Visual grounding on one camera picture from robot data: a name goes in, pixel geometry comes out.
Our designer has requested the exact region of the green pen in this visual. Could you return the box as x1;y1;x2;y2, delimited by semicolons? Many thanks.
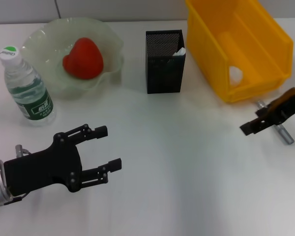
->
172;47;186;57

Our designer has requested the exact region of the left gripper connector cable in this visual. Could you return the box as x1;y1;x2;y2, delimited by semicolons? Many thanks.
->
0;144;34;209

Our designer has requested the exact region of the grey marker pen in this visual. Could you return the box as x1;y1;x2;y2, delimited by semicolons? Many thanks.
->
256;99;295;146

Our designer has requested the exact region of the pale green wavy fruit plate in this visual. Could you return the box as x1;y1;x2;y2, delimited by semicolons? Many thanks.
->
19;16;125;100

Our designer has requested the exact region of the clear green-label water bottle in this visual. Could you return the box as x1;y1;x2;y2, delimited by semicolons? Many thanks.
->
0;45;57;127

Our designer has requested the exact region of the white paper ball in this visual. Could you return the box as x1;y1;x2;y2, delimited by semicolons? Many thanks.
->
228;65;243;87

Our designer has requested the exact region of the red orange fruit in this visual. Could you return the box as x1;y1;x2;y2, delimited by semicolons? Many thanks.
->
62;37;105;80

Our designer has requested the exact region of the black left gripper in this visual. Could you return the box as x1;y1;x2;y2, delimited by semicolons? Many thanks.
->
3;124;123;197

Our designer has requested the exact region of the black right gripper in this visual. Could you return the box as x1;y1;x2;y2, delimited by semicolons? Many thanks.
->
239;84;295;136

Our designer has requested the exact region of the yellow plastic bin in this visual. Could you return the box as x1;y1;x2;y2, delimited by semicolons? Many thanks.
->
185;0;294;104

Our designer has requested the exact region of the black mesh pen holder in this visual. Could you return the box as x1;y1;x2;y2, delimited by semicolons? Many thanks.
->
145;29;187;94

